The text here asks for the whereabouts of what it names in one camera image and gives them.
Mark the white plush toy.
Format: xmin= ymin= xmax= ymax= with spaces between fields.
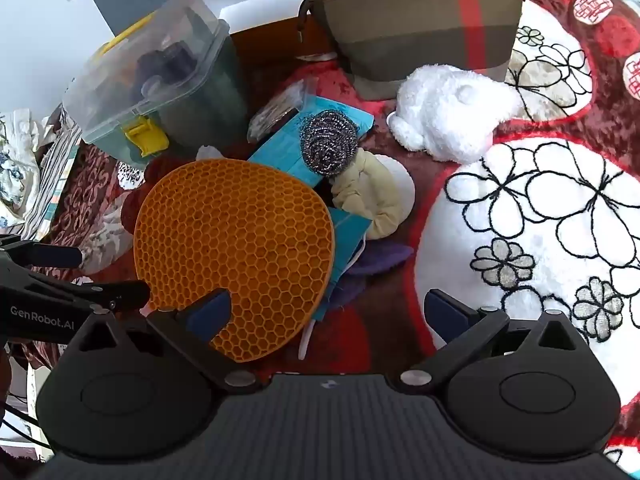
xmin=389 ymin=64 xmax=526 ymax=165

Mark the blue tissue packet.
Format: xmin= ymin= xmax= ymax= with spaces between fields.
xmin=248 ymin=95 xmax=375 ymax=186

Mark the purple cloth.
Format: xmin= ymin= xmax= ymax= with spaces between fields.
xmin=327 ymin=240 xmax=415 ymax=311

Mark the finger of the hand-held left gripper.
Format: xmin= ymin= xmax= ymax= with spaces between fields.
xmin=0 ymin=255 xmax=152 ymax=313
xmin=0 ymin=234 xmax=84 ymax=270

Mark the blue face mask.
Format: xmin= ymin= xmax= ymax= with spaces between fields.
xmin=312 ymin=205 xmax=368 ymax=321

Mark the white round pad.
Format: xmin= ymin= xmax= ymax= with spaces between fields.
xmin=375 ymin=155 xmax=416 ymax=221

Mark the dark red fuzzy cloth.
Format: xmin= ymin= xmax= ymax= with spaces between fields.
xmin=120 ymin=155 xmax=173 ymax=233

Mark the clear plastic storage box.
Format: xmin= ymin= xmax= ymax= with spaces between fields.
xmin=62 ymin=0 xmax=251 ymax=171

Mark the brown striped zipper pouch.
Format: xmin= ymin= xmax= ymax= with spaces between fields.
xmin=297 ymin=0 xmax=531 ymax=101

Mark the steel wool scrubber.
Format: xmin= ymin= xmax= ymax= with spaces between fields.
xmin=299 ymin=110 xmax=359 ymax=177

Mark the striped cloth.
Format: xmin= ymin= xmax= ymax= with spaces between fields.
xmin=25 ymin=105 xmax=83 ymax=241

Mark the red floral printed blanket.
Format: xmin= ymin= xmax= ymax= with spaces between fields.
xmin=30 ymin=0 xmax=640 ymax=466

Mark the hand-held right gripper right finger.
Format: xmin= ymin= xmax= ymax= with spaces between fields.
xmin=395 ymin=289 xmax=583 ymax=395

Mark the clear plastic packet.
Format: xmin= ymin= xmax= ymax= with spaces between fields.
xmin=247 ymin=82 xmax=306 ymax=141

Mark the beige stretchy cloth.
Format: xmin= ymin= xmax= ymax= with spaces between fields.
xmin=330 ymin=152 xmax=408 ymax=241

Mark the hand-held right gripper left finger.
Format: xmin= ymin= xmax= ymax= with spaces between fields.
xmin=67 ymin=287 xmax=263 ymax=393

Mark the floral cloth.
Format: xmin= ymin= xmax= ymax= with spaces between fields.
xmin=0 ymin=110 xmax=46 ymax=233

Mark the orange honeycomb silicone mat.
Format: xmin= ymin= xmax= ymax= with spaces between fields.
xmin=132 ymin=158 xmax=335 ymax=363

